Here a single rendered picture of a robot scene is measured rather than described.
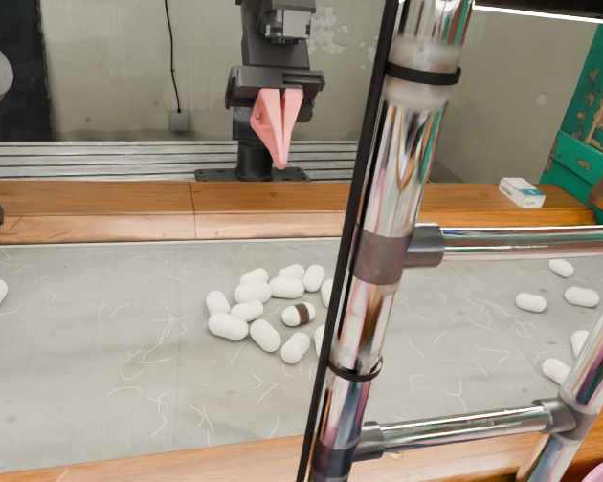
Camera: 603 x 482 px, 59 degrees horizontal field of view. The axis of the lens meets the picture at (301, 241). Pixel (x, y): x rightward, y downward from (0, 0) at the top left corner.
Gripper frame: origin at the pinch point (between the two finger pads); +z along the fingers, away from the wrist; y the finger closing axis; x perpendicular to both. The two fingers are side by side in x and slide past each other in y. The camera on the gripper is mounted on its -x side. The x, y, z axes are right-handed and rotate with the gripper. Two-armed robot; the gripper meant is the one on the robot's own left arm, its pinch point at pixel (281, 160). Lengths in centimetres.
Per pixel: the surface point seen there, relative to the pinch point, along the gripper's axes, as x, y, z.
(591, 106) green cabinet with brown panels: 6, 50, -13
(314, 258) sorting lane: 7.3, 4.7, 8.9
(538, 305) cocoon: -1.8, 26.1, 17.6
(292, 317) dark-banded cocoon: -1.7, -1.1, 17.0
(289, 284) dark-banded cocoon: 1.0, -0.3, 13.3
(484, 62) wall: 104, 117, -97
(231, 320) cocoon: -2.5, -6.9, 17.1
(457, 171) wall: 137, 117, -65
